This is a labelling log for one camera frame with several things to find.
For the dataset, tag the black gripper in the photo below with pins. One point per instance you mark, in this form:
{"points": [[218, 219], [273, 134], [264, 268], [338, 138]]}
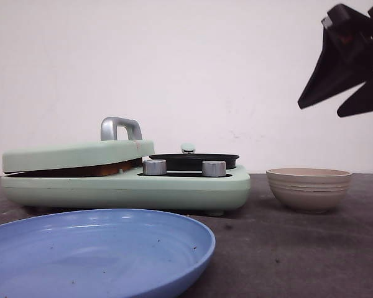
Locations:
{"points": [[346, 60]]}

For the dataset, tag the breakfast maker hinged lid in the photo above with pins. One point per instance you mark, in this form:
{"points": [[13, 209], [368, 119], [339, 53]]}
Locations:
{"points": [[121, 140]]}

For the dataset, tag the white bread slice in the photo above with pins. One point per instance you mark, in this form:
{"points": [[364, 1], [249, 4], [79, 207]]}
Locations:
{"points": [[130, 164], [106, 170]]}

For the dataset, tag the mint green breakfast maker base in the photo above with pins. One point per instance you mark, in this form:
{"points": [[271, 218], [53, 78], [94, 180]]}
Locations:
{"points": [[131, 189]]}

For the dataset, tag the beige ribbed bowl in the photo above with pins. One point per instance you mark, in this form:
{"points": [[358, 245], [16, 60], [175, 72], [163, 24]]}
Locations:
{"points": [[312, 190]]}

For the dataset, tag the right silver control knob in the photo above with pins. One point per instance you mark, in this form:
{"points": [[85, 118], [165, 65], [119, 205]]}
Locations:
{"points": [[214, 169]]}

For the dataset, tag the silver control knob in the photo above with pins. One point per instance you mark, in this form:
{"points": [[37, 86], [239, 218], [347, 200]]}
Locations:
{"points": [[214, 169], [154, 167]]}

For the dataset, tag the left silver control knob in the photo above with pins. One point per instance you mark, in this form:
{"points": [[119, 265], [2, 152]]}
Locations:
{"points": [[154, 167]]}

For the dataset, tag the blue plate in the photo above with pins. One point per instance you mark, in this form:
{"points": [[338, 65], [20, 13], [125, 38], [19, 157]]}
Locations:
{"points": [[103, 253]]}

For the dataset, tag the black frying pan mint handle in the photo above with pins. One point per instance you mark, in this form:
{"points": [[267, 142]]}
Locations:
{"points": [[189, 160]]}

